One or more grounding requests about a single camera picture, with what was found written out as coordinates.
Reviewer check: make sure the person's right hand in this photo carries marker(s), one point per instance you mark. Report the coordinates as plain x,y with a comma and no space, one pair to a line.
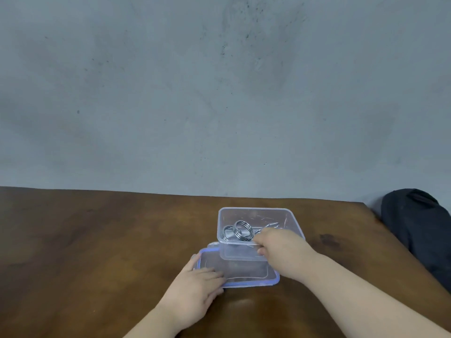
287,255

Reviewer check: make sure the person's left hand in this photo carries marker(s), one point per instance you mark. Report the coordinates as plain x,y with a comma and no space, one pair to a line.
190,295

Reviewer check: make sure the person's right fingers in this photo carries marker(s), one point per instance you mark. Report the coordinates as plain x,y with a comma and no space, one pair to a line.
262,242

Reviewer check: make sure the person's left thumb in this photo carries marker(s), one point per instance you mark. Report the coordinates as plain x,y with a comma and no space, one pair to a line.
196,262

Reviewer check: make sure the clear plastic container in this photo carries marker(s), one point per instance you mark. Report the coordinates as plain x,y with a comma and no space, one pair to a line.
243,216

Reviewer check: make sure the clear lid with blue rim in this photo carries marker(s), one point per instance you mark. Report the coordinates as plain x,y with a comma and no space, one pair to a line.
243,272

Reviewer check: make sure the person's right forearm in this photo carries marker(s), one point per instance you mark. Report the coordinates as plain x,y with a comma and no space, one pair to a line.
359,299

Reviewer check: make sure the person's left forearm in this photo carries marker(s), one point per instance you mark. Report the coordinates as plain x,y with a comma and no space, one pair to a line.
158,323

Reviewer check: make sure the black bag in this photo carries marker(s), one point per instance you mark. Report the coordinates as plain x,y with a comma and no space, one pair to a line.
419,228

